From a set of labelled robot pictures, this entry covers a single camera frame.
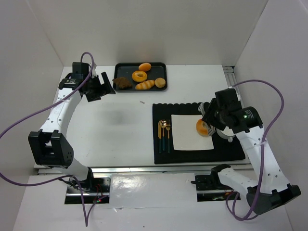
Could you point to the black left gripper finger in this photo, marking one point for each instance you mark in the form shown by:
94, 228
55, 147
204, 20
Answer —
93, 96
107, 87

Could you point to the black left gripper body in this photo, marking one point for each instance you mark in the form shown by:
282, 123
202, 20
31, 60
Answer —
96, 87

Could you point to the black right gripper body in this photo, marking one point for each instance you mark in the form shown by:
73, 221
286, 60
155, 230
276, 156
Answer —
212, 118

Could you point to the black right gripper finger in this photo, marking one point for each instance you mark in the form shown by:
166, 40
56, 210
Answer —
217, 125
209, 109

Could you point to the metal tongs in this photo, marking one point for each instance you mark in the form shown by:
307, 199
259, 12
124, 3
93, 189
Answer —
211, 130

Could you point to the orange bagel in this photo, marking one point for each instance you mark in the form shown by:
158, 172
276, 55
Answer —
139, 76
202, 128

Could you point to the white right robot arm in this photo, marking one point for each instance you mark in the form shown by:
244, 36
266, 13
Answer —
272, 189

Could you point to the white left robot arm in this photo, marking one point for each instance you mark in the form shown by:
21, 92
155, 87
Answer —
49, 145

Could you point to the striped orange bread roll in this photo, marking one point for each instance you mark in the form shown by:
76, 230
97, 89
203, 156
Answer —
146, 85

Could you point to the white cup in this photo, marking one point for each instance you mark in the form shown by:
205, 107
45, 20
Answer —
226, 134

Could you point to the brown croissant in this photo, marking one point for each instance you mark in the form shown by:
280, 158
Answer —
122, 82

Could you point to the white square plate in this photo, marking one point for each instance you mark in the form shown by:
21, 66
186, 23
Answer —
185, 135

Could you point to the orange bun under bagel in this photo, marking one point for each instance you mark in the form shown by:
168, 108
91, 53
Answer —
145, 67

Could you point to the black baking tray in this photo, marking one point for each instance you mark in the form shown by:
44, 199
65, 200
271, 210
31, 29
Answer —
126, 70

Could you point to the round tan bun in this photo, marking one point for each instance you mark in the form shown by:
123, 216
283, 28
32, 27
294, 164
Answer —
160, 82

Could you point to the black placemat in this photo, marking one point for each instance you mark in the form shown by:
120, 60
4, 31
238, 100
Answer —
223, 151

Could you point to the gold fork green handle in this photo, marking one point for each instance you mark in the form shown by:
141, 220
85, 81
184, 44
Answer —
168, 128

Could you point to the gold spoon green handle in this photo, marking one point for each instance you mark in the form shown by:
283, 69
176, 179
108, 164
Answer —
163, 126

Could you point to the gold knife green handle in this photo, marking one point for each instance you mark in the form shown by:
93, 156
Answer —
159, 136

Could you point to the aluminium rail front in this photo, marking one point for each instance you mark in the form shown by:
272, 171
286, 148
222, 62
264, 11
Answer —
151, 169

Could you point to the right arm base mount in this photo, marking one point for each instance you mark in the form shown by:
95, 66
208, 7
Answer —
208, 190

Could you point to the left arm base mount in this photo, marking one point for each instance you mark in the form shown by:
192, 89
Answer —
97, 193

